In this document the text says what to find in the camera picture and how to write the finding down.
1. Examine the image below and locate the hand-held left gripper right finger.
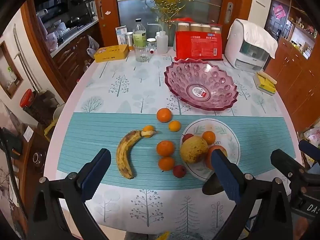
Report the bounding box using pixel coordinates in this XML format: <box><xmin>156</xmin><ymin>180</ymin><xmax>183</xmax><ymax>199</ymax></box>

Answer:
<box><xmin>210</xmin><ymin>149</ymin><xmax>294</xmax><ymax>240</ymax></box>

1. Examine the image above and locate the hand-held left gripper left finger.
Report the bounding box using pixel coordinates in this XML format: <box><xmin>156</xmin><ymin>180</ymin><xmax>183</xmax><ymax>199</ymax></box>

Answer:
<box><xmin>27</xmin><ymin>148</ymin><xmax>112</xmax><ymax>240</ymax></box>

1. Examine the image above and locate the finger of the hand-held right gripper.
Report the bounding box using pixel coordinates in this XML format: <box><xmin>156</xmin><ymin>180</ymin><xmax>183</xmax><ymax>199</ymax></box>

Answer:
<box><xmin>271</xmin><ymin>149</ymin><xmax>308</xmax><ymax>181</ymax></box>
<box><xmin>298</xmin><ymin>139</ymin><xmax>320</xmax><ymax>157</ymax></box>

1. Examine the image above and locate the spotted yellow banana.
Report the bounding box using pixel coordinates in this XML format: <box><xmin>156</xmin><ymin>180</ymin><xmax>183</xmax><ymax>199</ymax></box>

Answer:
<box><xmin>116</xmin><ymin>129</ymin><xmax>144</xmax><ymax>180</ymax></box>

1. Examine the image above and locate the white round printed plate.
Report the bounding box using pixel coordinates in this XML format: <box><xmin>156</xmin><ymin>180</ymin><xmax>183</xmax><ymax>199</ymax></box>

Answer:
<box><xmin>180</xmin><ymin>118</ymin><xmax>242</xmax><ymax>182</ymax></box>

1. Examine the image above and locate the small red apple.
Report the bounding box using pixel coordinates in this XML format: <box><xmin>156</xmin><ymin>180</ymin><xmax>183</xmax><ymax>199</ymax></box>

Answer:
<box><xmin>173</xmin><ymin>165</ymin><xmax>187</xmax><ymax>178</ymax></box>

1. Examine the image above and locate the small orange mandarin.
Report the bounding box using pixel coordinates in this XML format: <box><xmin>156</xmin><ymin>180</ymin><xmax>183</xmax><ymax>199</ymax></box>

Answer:
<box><xmin>168</xmin><ymin>120</ymin><xmax>181</xmax><ymax>132</ymax></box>
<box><xmin>141</xmin><ymin>125</ymin><xmax>158</xmax><ymax>138</ymax></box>

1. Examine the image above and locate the pink glass fruit bowl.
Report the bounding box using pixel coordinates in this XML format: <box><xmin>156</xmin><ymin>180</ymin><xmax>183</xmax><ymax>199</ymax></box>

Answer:
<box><xmin>164</xmin><ymin>58</ymin><xmax>239</xmax><ymax>112</ymax></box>

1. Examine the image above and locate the red lid jar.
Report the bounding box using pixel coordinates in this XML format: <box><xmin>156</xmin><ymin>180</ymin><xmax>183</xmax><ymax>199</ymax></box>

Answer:
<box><xmin>20</xmin><ymin>89</ymin><xmax>40</xmax><ymax>120</ymax></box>

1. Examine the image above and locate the yellow box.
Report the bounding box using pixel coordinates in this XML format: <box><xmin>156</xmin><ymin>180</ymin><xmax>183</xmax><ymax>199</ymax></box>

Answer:
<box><xmin>94</xmin><ymin>44</ymin><xmax>129</xmax><ymax>63</ymax></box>

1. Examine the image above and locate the white countertop appliance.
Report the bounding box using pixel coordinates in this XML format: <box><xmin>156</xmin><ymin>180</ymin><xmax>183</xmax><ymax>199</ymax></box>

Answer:
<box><xmin>224</xmin><ymin>19</ymin><xmax>270</xmax><ymax>71</ymax></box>

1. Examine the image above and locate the white cloth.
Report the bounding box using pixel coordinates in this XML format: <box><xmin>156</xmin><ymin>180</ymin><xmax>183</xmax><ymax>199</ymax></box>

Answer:
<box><xmin>241</xmin><ymin>21</ymin><xmax>279</xmax><ymax>59</ymax></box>

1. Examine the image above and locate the wooden kitchen cabinet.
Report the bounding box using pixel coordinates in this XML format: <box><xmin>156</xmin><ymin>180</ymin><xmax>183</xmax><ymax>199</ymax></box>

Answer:
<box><xmin>50</xmin><ymin>20</ymin><xmax>103</xmax><ymax>80</ymax></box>

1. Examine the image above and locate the dark entrance door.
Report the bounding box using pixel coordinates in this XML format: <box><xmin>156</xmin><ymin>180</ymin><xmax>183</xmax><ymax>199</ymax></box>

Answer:
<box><xmin>265</xmin><ymin>0</ymin><xmax>292</xmax><ymax>42</ymax></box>

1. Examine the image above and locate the clear plastic bag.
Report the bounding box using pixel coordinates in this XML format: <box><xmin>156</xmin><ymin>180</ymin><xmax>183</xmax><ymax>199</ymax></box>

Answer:
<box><xmin>87</xmin><ymin>35</ymin><xmax>100</xmax><ymax>55</ymax></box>

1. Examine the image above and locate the clear glass tumbler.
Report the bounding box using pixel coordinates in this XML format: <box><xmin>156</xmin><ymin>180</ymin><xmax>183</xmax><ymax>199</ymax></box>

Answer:
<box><xmin>134</xmin><ymin>42</ymin><xmax>152</xmax><ymax>62</ymax></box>

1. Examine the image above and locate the red pack of paper cups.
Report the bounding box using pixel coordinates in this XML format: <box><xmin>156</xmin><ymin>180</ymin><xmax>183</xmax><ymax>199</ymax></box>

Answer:
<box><xmin>174</xmin><ymin>17</ymin><xmax>225</xmax><ymax>61</ymax></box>

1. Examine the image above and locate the metal can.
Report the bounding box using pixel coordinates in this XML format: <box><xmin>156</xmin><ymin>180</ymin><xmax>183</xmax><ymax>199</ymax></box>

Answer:
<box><xmin>126</xmin><ymin>32</ymin><xmax>134</xmax><ymax>52</ymax></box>

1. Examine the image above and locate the red door sticker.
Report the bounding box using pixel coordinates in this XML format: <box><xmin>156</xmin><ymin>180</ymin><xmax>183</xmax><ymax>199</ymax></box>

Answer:
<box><xmin>273</xmin><ymin>5</ymin><xmax>286</xmax><ymax>18</ymax></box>

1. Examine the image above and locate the white blue carton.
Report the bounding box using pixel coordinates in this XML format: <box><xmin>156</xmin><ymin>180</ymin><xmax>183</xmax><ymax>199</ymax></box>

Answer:
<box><xmin>115</xmin><ymin>26</ymin><xmax>128</xmax><ymax>46</ymax></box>

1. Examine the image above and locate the glass bottle with green label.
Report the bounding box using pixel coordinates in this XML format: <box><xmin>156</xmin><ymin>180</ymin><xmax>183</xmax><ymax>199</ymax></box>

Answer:
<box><xmin>133</xmin><ymin>18</ymin><xmax>147</xmax><ymax>48</ymax></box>

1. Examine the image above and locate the white squeeze bottle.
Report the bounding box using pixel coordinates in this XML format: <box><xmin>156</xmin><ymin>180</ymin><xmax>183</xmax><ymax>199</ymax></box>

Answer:
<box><xmin>147</xmin><ymin>22</ymin><xmax>170</xmax><ymax>54</ymax></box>

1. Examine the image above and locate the wooden wall cabinet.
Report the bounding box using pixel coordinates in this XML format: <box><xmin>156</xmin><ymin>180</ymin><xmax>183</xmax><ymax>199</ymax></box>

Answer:
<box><xmin>265</xmin><ymin>5</ymin><xmax>320</xmax><ymax>130</ymax></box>

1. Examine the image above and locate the wooden wall niche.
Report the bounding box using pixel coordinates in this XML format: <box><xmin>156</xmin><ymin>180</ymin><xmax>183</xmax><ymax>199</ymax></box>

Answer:
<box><xmin>0</xmin><ymin>41</ymin><xmax>24</xmax><ymax>98</ymax></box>

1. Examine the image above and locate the long silver handle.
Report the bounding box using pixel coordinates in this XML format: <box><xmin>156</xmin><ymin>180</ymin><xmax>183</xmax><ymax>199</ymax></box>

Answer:
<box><xmin>14</xmin><ymin>24</ymin><xmax>42</xmax><ymax>90</ymax></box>

